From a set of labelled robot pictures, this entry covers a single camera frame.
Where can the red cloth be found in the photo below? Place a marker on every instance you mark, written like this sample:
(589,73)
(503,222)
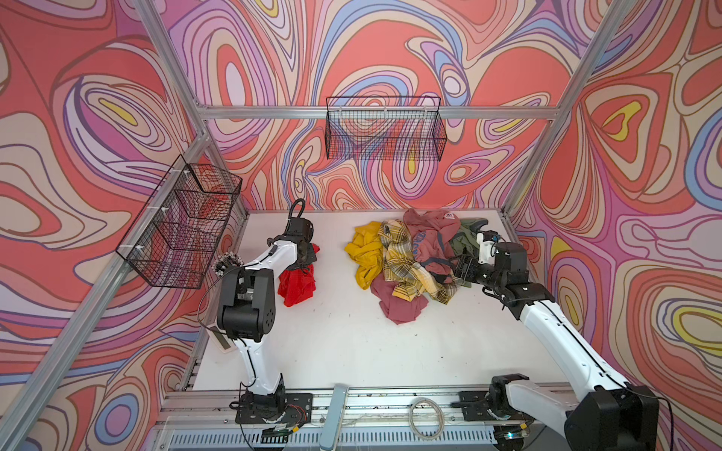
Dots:
(298,285)

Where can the left black wire basket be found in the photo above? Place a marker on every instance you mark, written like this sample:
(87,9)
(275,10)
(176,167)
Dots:
(172,243)

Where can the black wire basket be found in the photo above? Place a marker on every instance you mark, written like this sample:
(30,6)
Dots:
(172,243)
(384,128)

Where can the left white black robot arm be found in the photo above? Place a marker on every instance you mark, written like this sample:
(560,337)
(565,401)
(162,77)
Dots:
(246,312)

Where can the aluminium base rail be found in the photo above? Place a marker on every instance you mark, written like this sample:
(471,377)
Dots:
(387,418)

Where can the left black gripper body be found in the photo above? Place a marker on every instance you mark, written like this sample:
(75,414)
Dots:
(309,256)

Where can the yellow grey plaid cloth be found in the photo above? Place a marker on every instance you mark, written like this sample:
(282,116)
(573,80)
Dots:
(400,267)

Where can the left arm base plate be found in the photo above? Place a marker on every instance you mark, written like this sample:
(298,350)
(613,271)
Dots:
(290,409)

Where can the dusty pink shirt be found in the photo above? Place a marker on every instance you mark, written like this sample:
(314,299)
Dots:
(431,233)

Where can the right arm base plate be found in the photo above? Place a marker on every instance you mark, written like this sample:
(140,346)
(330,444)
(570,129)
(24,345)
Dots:
(476,408)

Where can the back black wire basket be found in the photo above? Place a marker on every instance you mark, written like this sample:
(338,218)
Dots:
(384,128)

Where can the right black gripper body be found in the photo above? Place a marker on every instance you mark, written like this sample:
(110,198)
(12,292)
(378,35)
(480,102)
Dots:
(481,273)

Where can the dark green cloth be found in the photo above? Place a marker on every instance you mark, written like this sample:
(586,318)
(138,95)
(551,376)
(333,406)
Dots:
(465,246)

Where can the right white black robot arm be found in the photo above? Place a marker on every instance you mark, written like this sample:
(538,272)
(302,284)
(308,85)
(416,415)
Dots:
(607,412)

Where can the grey bracket on rail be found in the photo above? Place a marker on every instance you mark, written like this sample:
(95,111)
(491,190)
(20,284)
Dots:
(332,426)

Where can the maroon cloth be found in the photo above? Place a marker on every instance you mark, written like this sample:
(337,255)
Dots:
(394,308)

